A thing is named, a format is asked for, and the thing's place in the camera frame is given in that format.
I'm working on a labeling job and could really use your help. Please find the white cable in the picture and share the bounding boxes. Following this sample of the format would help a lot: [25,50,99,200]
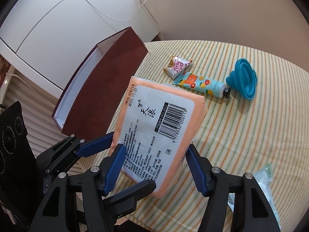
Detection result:
[72,0,149,22]

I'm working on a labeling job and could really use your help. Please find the small snack packet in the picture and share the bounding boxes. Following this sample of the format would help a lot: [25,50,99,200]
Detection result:
[164,55,194,78]

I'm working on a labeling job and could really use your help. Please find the hand cream tube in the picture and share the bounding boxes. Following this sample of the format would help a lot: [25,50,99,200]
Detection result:
[172,72,232,99]

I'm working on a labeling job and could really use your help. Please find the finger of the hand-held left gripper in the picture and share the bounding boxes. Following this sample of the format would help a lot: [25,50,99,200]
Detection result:
[36,132,114,174]
[103,180,157,223]

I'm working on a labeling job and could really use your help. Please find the orange tissue pack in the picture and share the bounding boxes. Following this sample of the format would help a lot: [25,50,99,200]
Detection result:
[107,76,208,198]

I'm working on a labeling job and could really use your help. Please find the teal silicone funnel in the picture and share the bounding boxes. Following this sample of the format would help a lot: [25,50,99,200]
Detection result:
[226,58,258,100]

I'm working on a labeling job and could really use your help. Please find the light blue face mask pack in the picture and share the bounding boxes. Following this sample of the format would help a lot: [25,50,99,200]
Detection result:
[227,163,282,232]

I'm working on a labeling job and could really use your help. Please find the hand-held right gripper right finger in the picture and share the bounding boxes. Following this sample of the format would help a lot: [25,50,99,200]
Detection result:
[185,144,282,232]

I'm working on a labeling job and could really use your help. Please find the white cabinet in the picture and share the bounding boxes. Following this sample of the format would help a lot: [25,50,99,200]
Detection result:
[0,0,161,97]

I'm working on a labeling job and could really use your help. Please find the dark red storage box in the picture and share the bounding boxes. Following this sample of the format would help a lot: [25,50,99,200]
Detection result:
[52,26,149,142]

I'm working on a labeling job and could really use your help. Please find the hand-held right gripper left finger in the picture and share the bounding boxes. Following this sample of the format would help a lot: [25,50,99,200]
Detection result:
[31,144,126,232]

